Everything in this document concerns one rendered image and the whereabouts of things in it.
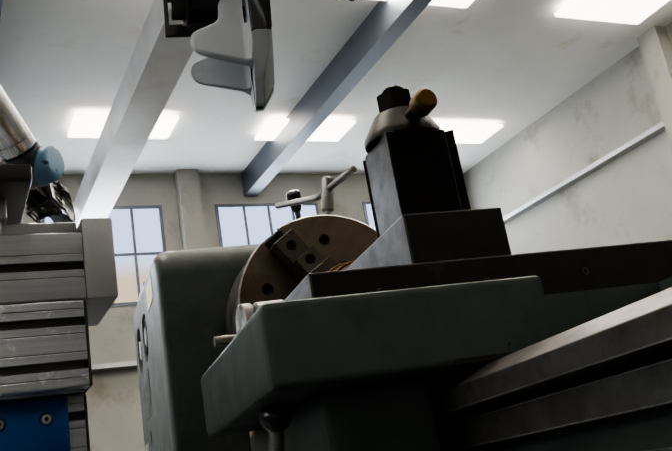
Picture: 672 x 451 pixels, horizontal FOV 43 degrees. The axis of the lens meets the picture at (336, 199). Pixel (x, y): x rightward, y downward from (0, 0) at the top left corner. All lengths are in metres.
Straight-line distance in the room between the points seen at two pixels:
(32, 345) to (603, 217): 11.16
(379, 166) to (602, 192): 11.05
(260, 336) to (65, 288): 0.39
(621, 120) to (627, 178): 0.75
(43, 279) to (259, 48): 0.41
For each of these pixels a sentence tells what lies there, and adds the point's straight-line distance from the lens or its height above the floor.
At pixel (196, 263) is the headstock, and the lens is 1.56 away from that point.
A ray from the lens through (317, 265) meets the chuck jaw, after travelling 1.36.
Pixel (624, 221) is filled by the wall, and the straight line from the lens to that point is 11.61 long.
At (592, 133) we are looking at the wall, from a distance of 12.04.
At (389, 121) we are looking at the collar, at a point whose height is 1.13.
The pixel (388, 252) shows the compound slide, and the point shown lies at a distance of 0.81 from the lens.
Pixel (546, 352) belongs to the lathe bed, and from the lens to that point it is 0.51.
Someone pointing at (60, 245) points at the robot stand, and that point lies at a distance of 0.96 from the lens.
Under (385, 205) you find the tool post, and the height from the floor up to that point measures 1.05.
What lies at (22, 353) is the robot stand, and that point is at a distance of 0.92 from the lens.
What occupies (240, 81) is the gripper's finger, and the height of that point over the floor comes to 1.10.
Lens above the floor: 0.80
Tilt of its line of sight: 18 degrees up
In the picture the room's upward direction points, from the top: 10 degrees counter-clockwise
